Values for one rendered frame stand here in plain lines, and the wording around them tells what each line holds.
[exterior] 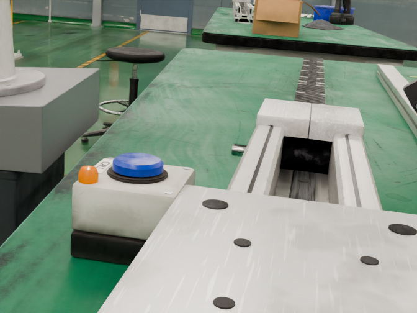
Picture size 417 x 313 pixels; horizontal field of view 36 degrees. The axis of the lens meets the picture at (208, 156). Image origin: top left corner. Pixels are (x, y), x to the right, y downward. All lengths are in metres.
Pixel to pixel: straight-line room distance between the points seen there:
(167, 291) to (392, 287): 0.07
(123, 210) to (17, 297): 0.10
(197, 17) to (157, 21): 0.72
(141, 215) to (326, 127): 0.21
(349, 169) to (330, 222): 0.23
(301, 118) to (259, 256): 0.39
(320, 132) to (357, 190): 0.17
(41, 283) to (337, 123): 0.30
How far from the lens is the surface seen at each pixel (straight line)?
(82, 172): 0.48
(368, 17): 11.79
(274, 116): 0.60
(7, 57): 0.79
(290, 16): 2.75
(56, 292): 0.45
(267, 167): 0.46
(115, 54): 3.69
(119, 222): 0.48
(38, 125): 0.68
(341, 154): 0.52
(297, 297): 0.19
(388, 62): 2.82
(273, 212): 0.26
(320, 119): 0.60
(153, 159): 0.50
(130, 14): 11.76
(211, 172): 0.73
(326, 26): 3.51
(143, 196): 0.47
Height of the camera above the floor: 0.99
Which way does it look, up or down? 16 degrees down
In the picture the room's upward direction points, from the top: 5 degrees clockwise
